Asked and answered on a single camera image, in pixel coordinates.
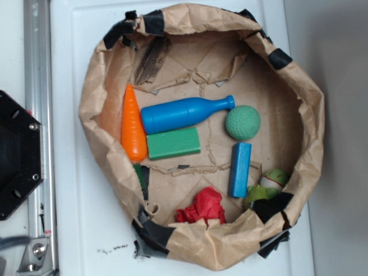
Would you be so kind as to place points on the blue wooden block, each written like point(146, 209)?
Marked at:
point(240, 166)

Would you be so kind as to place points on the blue plastic bottle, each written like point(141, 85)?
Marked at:
point(181, 113)

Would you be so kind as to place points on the green golf ball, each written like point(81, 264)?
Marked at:
point(243, 122)

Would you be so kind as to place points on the orange plastic carrot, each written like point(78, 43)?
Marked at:
point(133, 137)

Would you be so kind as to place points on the white plastic tray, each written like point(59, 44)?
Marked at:
point(94, 235)

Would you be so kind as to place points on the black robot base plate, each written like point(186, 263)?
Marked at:
point(21, 170)

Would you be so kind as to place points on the green frog toy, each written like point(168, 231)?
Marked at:
point(271, 184)

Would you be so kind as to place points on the crumpled red paper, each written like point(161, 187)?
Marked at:
point(206, 205)

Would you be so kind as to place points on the green wooden block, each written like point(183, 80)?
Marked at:
point(173, 143)

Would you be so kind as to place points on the brown paper bag bin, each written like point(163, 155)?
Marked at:
point(214, 53)

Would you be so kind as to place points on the aluminium extrusion rail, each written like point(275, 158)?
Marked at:
point(41, 255)

